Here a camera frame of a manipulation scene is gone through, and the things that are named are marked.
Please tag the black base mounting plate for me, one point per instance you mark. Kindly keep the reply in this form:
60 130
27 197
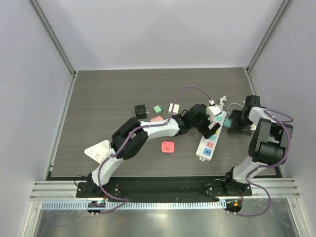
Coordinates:
140 188

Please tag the white triangular power socket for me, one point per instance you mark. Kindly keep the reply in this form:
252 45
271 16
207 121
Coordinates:
99 151

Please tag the aluminium frame post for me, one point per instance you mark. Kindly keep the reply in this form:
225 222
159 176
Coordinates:
49 30
281 10

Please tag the aluminium front frame rail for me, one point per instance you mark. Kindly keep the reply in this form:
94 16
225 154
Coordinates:
275 187

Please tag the pink cube adapter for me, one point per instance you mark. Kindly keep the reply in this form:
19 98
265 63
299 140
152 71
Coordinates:
158 118

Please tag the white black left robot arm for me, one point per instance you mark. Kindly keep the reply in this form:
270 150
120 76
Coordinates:
129 139

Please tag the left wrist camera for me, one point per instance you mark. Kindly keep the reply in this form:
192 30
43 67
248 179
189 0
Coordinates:
213 110

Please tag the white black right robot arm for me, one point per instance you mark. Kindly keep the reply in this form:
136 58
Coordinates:
269 147

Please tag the black cube socket adapter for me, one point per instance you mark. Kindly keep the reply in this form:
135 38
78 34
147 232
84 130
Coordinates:
141 111

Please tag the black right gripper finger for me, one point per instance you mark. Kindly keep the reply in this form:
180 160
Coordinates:
239 131
237 119

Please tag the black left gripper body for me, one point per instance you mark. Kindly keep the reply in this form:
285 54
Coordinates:
203 124

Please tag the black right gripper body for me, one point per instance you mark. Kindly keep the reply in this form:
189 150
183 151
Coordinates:
239 130

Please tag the white perforated cable duct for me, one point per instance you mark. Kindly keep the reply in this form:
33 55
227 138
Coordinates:
105 205

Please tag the white power strip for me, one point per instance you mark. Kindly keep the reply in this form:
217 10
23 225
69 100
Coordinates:
207 147

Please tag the teal small charger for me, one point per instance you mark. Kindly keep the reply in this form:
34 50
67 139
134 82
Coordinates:
227 123

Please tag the aluminium left frame post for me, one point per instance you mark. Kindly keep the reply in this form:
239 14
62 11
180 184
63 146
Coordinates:
49 30

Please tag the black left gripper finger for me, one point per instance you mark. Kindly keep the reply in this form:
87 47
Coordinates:
207 132
215 127

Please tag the pink small plug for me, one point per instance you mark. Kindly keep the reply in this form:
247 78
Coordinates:
168 147

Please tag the green USB charger plug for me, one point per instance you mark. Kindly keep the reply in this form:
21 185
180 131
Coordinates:
158 109

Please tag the aluminium right frame post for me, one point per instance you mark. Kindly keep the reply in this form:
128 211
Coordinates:
281 10

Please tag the white USB wall charger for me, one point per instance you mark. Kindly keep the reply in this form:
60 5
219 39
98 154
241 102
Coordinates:
173 109

